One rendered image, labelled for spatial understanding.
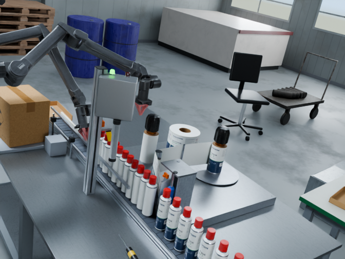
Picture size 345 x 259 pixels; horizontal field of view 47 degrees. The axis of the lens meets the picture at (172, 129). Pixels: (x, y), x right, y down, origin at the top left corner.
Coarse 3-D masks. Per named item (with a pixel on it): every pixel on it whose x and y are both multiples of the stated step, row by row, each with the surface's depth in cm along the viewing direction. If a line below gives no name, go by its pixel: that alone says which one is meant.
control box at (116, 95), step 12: (108, 72) 181; (108, 84) 174; (120, 84) 174; (132, 84) 174; (108, 96) 177; (120, 96) 177; (132, 96) 177; (96, 108) 179; (108, 108) 179; (120, 108) 179; (132, 108) 179
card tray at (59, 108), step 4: (52, 104) 302; (56, 104) 304; (60, 104) 298; (56, 108) 298; (60, 108) 299; (64, 108) 292; (52, 112) 291; (60, 112) 293; (64, 112) 293; (68, 112) 287; (52, 116) 284; (56, 116) 285; (68, 116) 287
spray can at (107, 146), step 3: (108, 141) 208; (105, 144) 210; (108, 144) 208; (105, 147) 209; (108, 147) 208; (105, 150) 209; (108, 150) 208; (105, 153) 210; (108, 153) 209; (105, 156) 210; (108, 156) 210; (105, 159) 211; (108, 162) 211; (105, 168) 213; (102, 171) 215; (105, 171) 213
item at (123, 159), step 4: (124, 152) 196; (128, 152) 197; (124, 156) 197; (120, 160) 198; (124, 160) 197; (120, 164) 199; (120, 168) 199; (120, 172) 200; (116, 184) 205; (120, 184) 202
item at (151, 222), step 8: (56, 120) 267; (64, 128) 257; (80, 144) 241; (104, 176) 211; (112, 184) 205; (120, 192) 200; (128, 200) 195; (136, 208) 190; (144, 216) 185; (152, 216) 186; (152, 224) 180; (160, 232) 176; (176, 256) 163
